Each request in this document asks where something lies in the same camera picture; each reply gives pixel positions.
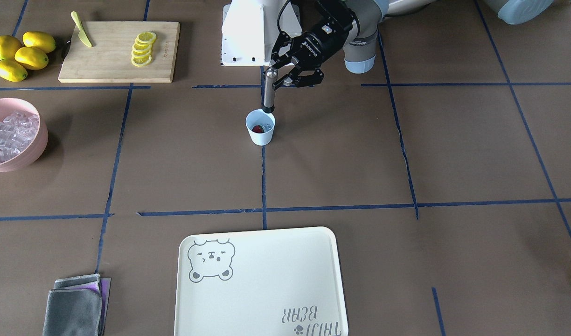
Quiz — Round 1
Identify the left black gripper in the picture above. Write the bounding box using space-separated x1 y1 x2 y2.
267 0 359 90

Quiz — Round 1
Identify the steel muddler black tip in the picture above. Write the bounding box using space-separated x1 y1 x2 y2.
262 66 279 113

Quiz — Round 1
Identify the clear ice cube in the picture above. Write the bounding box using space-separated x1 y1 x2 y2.
261 123 273 133

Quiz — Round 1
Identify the red strawberry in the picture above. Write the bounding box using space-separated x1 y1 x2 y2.
251 124 264 134

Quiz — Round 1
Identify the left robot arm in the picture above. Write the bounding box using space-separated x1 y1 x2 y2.
265 0 431 93

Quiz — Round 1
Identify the light blue cup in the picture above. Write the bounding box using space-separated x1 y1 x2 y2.
245 109 276 146

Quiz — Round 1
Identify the pile of ice cubes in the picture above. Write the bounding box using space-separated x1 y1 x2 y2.
0 111 40 163

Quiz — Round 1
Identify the lemon slices row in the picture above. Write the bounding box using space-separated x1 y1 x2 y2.
131 31 157 67

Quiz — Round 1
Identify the bamboo cutting board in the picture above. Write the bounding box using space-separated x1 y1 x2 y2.
59 21 181 83

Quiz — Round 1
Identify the yellow green knife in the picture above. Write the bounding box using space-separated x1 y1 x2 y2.
70 11 93 48

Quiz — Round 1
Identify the cream bear tray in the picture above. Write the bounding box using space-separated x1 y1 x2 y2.
173 227 349 336

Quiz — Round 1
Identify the pink bowl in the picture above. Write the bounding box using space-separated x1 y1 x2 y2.
0 98 48 172

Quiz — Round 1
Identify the grey folded cloth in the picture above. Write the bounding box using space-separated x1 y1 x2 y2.
42 273 111 336

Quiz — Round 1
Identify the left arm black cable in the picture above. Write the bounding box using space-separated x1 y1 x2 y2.
276 0 292 42

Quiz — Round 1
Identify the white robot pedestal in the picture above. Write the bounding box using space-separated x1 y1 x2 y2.
220 0 302 67

